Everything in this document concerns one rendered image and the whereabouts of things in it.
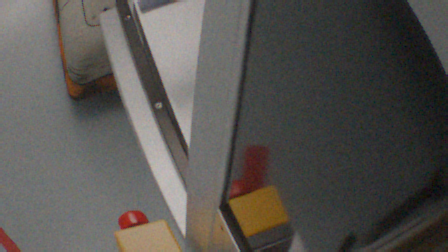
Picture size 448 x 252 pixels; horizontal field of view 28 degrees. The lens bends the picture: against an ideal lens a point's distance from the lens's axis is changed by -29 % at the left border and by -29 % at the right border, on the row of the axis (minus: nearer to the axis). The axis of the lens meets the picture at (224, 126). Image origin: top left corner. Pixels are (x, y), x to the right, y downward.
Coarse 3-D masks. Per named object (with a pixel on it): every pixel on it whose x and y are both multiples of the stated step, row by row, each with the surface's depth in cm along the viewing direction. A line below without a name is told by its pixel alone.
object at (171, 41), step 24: (144, 0) 151; (168, 0) 154; (192, 0) 155; (144, 24) 148; (168, 24) 152; (192, 24) 152; (168, 48) 150; (192, 48) 151; (168, 72) 149; (192, 72) 149; (168, 96) 143; (192, 96) 147
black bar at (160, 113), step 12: (120, 0) 152; (120, 12) 151; (132, 24) 150; (132, 36) 149; (132, 48) 148; (144, 60) 147; (144, 72) 147; (144, 84) 146; (156, 84) 146; (156, 96) 145; (156, 108) 144; (156, 120) 144; (168, 120) 144; (168, 132) 143; (168, 144) 142; (180, 144) 142; (180, 156) 142; (180, 168) 141; (180, 180) 142
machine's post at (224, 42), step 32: (224, 0) 80; (224, 32) 83; (224, 64) 86; (224, 96) 89; (192, 128) 103; (224, 128) 93; (192, 160) 108; (224, 160) 97; (192, 192) 113; (224, 192) 103; (192, 224) 120
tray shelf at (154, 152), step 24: (120, 24) 153; (120, 48) 151; (144, 48) 151; (120, 72) 149; (120, 96) 149; (144, 96) 147; (144, 120) 146; (144, 144) 144; (168, 168) 143; (168, 192) 141
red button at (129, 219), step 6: (120, 216) 125; (126, 216) 125; (132, 216) 125; (138, 216) 125; (144, 216) 126; (120, 222) 125; (126, 222) 125; (132, 222) 124; (138, 222) 125; (144, 222) 125; (120, 228) 126; (126, 228) 125
